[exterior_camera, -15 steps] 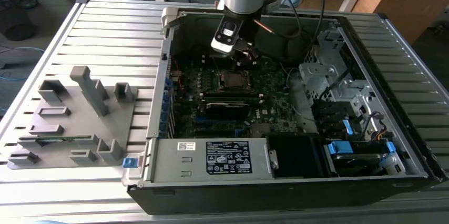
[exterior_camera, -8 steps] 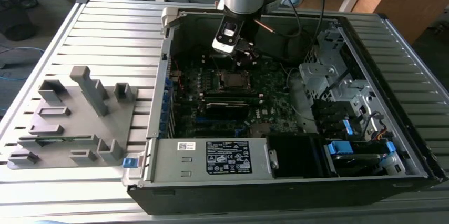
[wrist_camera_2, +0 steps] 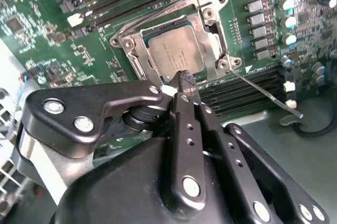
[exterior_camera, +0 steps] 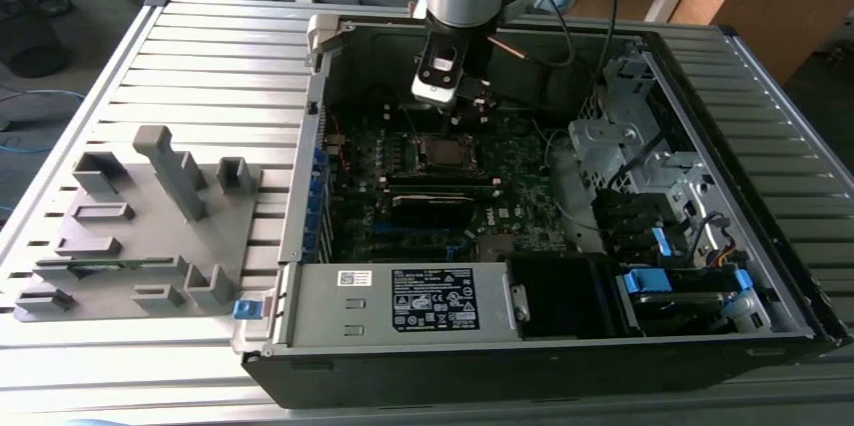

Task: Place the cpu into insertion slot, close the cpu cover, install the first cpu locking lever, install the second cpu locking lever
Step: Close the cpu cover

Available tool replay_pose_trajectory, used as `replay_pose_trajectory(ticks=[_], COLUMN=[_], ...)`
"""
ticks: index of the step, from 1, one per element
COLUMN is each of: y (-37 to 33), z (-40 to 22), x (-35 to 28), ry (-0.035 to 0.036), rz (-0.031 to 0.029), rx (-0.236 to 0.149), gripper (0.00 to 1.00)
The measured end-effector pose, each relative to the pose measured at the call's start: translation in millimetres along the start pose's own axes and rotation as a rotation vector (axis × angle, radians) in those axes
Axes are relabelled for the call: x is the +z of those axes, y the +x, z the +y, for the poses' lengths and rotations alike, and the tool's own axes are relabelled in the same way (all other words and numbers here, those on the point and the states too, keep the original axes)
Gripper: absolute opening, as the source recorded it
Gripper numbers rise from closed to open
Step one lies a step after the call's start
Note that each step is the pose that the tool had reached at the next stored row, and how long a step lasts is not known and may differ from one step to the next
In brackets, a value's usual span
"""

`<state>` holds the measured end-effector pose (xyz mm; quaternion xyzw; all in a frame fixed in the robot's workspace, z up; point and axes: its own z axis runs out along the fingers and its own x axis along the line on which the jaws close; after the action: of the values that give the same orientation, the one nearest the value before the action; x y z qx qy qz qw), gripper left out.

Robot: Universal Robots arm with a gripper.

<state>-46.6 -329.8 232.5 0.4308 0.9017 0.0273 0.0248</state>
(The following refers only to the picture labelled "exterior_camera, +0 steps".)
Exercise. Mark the black plastic fan shroud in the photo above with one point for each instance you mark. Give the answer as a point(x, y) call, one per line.
point(561, 296)

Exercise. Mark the silver power supply unit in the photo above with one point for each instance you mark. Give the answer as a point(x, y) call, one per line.
point(320, 306)

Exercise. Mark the silver CPU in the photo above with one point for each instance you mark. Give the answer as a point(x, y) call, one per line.
point(446, 151)

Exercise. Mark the wooden cabinet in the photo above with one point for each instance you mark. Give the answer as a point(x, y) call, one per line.
point(787, 6)

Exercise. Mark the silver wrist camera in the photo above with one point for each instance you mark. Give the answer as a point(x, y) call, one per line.
point(434, 91)

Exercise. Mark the hard disk in blue carrier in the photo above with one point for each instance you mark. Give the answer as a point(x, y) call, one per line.
point(643, 280)

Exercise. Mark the grey parts rack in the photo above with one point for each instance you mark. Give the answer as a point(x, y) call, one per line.
point(154, 246)

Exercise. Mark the green RAM stick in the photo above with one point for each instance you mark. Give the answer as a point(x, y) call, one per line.
point(143, 262)

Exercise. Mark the finned chipset heatsink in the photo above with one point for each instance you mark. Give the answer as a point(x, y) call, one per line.
point(497, 246)

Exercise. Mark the silver metal drive cage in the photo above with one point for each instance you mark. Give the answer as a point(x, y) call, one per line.
point(601, 136)

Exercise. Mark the green motherboard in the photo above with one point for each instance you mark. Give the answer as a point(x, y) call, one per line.
point(527, 196)

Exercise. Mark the black round bin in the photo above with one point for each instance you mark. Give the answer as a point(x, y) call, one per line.
point(40, 61)

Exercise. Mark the black graphics card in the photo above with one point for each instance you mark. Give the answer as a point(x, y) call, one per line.
point(434, 213)

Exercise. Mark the blue case latch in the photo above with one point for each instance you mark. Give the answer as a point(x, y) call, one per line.
point(247, 310)

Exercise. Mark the black PC case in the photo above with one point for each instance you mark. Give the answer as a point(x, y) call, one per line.
point(467, 381)

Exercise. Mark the grey case latch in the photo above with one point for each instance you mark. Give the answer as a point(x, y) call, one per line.
point(322, 33)

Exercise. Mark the black disk bay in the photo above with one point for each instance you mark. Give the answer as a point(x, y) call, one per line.
point(627, 216)

